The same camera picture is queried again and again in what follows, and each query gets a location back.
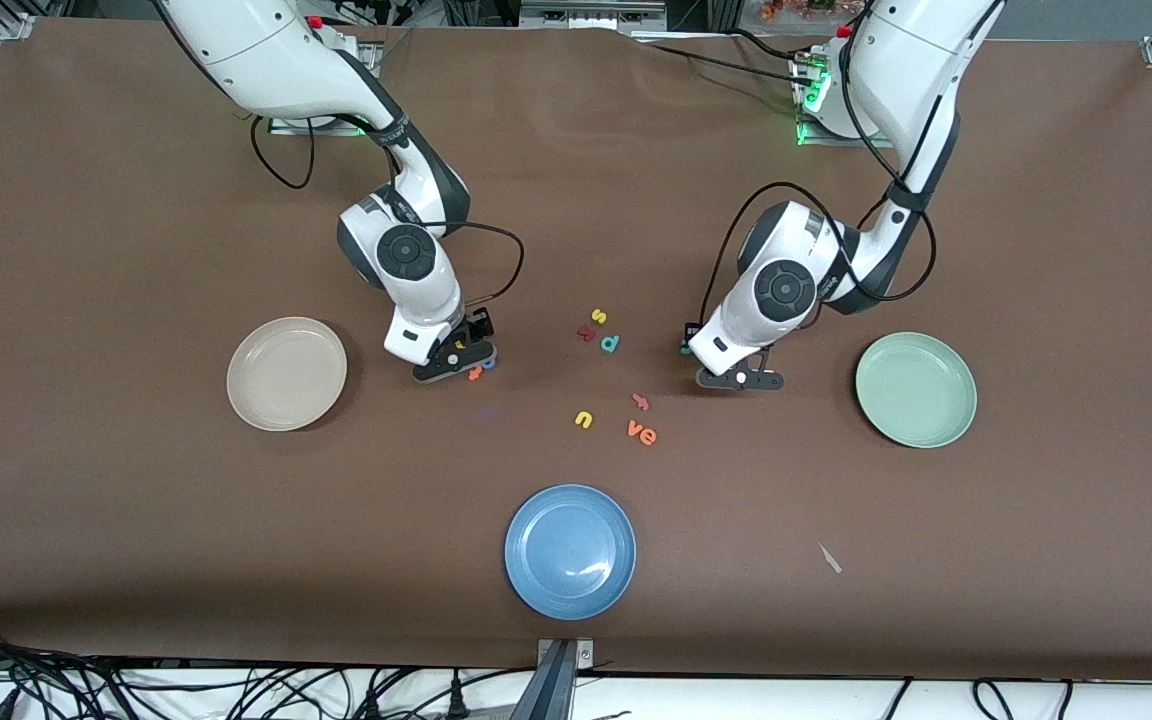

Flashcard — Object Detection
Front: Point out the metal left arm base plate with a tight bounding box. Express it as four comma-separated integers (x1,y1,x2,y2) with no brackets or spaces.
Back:
794,55,899,150

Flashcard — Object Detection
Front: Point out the beige brown plate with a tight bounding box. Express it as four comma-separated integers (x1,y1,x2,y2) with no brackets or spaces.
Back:
226,316,349,433

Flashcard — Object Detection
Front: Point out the long black base cable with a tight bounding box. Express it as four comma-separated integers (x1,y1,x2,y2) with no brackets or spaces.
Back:
636,38,807,83

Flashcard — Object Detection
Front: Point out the green plate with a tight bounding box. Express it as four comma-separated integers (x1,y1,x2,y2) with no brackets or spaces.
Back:
854,331,979,449

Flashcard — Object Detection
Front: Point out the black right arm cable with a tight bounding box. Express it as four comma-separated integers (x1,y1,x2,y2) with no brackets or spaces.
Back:
251,115,526,307

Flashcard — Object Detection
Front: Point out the blue plate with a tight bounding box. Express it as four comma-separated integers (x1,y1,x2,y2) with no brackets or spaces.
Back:
504,484,638,621

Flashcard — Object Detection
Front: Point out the grey power strip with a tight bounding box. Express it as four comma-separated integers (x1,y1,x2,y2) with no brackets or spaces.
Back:
520,0,668,30

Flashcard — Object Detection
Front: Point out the short black base cable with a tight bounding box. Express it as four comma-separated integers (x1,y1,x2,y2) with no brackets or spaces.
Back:
731,28,803,61

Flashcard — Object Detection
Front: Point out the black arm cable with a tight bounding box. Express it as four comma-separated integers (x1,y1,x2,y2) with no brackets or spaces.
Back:
701,40,938,326
251,115,526,307

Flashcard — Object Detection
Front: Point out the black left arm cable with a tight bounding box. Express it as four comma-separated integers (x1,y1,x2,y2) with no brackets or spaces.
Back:
701,40,938,326

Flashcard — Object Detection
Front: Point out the orange leafy decoration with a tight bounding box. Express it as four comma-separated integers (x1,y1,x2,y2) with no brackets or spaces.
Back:
760,0,839,22

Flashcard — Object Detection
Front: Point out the black floor cable tangle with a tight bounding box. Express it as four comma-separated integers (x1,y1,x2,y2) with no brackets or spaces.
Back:
0,620,537,720

